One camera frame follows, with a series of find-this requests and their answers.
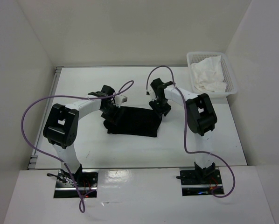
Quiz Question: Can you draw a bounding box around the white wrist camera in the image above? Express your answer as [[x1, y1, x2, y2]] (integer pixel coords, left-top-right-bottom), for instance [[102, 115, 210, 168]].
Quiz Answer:
[[146, 90, 154, 96], [114, 95, 127, 107]]

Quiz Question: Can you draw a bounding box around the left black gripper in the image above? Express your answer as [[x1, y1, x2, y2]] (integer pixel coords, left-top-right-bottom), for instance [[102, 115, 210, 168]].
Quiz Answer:
[[100, 101, 126, 127]]

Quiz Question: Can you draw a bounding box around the white plastic laundry basket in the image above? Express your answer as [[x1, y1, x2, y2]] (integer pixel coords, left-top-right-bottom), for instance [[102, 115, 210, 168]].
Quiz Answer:
[[187, 51, 237, 98]]

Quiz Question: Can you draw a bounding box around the black skirt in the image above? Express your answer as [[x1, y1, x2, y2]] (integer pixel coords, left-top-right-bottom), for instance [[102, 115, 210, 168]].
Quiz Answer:
[[101, 106, 162, 138]]

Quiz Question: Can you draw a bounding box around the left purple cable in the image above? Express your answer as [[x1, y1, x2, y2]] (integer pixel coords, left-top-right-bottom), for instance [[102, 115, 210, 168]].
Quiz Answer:
[[21, 80, 134, 213]]

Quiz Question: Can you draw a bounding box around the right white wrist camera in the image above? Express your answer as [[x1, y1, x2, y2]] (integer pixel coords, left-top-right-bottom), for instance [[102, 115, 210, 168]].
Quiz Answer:
[[146, 90, 154, 96]]

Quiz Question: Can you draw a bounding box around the white skirt in basket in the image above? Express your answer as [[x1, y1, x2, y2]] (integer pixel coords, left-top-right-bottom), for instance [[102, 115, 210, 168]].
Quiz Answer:
[[190, 56, 227, 92]]

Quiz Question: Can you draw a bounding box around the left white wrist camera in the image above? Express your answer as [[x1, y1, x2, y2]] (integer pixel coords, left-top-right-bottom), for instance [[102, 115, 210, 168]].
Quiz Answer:
[[114, 95, 127, 107]]

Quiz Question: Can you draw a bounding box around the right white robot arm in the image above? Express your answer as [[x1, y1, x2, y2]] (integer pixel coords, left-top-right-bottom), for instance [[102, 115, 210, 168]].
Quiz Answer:
[[147, 78, 217, 183]]

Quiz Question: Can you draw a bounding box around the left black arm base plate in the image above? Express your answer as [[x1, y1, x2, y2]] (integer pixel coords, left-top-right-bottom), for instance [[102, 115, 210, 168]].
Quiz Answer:
[[54, 169, 98, 199]]

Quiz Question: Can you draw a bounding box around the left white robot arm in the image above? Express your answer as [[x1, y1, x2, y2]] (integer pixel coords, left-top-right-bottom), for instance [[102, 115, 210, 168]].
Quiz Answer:
[[43, 85, 127, 187]]

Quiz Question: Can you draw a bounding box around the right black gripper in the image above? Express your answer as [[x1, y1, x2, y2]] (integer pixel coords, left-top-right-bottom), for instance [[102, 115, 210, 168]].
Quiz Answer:
[[149, 97, 172, 119]]

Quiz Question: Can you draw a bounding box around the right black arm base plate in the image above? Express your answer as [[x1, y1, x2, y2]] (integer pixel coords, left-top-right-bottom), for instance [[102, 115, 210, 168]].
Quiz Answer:
[[176, 168, 224, 196]]

